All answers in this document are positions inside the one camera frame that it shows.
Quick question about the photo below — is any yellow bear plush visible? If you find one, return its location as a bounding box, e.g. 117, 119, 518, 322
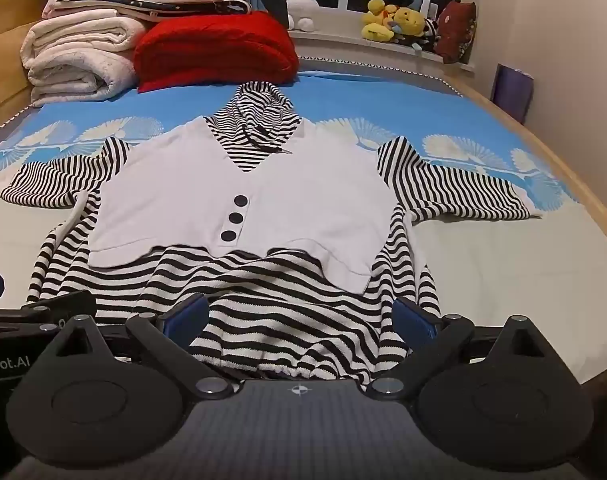
391, 6, 427, 42

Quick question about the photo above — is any blue and white bed sheet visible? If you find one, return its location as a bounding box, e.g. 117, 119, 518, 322
0, 67, 607, 388

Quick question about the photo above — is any wooden bed frame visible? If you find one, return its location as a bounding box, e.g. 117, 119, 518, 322
0, 0, 607, 386

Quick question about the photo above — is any bay window ledge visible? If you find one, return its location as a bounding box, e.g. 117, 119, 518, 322
288, 29, 471, 81

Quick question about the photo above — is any red folded blanket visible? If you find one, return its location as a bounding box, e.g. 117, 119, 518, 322
134, 10, 300, 93

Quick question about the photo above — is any white plush toy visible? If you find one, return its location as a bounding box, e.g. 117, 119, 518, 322
286, 0, 318, 31

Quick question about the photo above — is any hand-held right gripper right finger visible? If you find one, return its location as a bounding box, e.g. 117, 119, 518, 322
366, 297, 554, 401

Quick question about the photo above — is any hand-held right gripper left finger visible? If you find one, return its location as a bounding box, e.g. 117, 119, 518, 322
48, 294, 237, 400

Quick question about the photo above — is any white fleece folded blanket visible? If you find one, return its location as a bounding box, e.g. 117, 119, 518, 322
20, 7, 150, 108

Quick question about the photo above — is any dark red cushion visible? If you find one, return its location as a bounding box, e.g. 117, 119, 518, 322
433, 0, 478, 64

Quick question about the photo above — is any yellow duck plush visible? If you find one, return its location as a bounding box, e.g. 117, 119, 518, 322
361, 0, 399, 42

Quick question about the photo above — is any navy patterned folded cloth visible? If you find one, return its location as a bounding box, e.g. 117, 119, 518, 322
101, 0, 254, 23

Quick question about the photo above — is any striped hooded top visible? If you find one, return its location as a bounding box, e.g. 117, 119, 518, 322
0, 82, 544, 386

